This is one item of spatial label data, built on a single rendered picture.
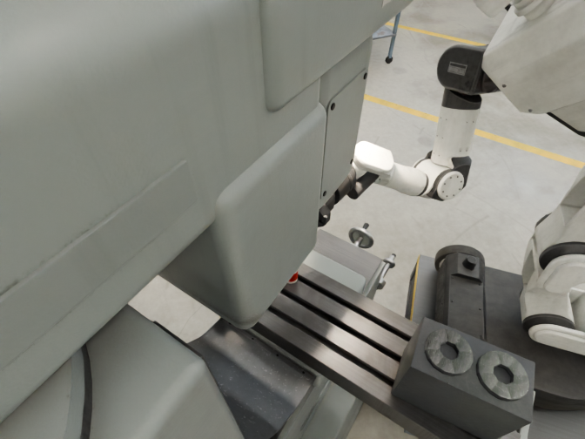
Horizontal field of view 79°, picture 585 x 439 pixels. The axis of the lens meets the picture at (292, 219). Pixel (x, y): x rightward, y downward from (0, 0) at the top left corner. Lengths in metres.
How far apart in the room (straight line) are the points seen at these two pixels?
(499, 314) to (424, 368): 0.82
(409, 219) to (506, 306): 1.09
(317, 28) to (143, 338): 0.29
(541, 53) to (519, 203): 2.23
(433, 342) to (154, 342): 0.60
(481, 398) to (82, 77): 0.78
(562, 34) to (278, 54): 0.56
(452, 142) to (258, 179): 0.73
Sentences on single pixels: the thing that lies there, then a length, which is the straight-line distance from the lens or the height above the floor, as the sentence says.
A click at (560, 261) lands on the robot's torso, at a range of 1.16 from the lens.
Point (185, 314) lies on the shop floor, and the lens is 2.10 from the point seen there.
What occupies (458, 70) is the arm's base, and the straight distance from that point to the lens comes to 0.95.
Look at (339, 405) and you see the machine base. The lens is 1.66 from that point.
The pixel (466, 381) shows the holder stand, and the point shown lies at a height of 1.09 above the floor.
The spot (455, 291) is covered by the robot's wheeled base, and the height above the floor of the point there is 0.59.
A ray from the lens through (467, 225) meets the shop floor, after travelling 2.64.
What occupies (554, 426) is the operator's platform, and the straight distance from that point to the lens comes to 1.69.
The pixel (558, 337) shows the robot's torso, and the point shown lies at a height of 0.70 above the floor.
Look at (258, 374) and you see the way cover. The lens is 1.01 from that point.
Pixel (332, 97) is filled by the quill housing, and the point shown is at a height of 1.58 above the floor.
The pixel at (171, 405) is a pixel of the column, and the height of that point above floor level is 1.52.
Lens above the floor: 1.80
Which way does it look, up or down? 49 degrees down
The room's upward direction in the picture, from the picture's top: straight up
